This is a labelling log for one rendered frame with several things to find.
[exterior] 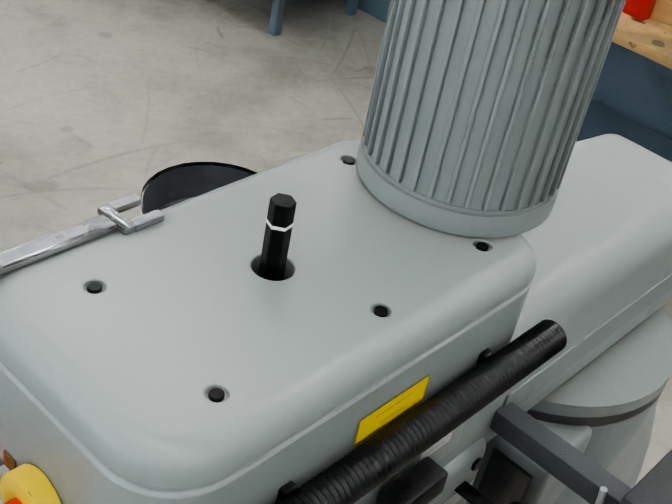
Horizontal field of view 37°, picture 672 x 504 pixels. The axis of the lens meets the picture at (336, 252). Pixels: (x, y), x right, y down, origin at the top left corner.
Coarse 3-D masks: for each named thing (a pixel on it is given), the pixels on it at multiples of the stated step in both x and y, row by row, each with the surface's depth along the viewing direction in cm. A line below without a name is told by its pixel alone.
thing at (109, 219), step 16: (112, 208) 85; (128, 208) 87; (80, 224) 83; (96, 224) 83; (112, 224) 83; (128, 224) 84; (144, 224) 85; (32, 240) 80; (48, 240) 80; (64, 240) 81; (80, 240) 81; (0, 256) 78; (16, 256) 78; (32, 256) 78; (48, 256) 80; (0, 272) 77
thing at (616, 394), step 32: (608, 352) 136; (640, 352) 137; (576, 384) 129; (608, 384) 130; (640, 384) 131; (544, 416) 127; (576, 416) 127; (608, 416) 129; (640, 416) 133; (512, 448) 124; (576, 448) 126; (608, 448) 133; (640, 448) 146; (480, 480) 130; (512, 480) 125; (544, 480) 123
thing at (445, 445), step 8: (456, 432) 102; (440, 440) 100; (448, 440) 102; (456, 440) 104; (432, 448) 99; (440, 448) 101; (448, 448) 103; (424, 456) 99; (432, 456) 101; (440, 456) 103; (408, 464) 97; (400, 472) 96; (376, 488) 94; (368, 496) 93; (376, 496) 95
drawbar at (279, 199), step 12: (276, 204) 79; (288, 204) 79; (276, 216) 79; (288, 216) 80; (264, 240) 82; (276, 240) 81; (288, 240) 82; (264, 252) 82; (276, 252) 82; (264, 264) 83; (276, 264) 82; (264, 276) 83; (276, 276) 83
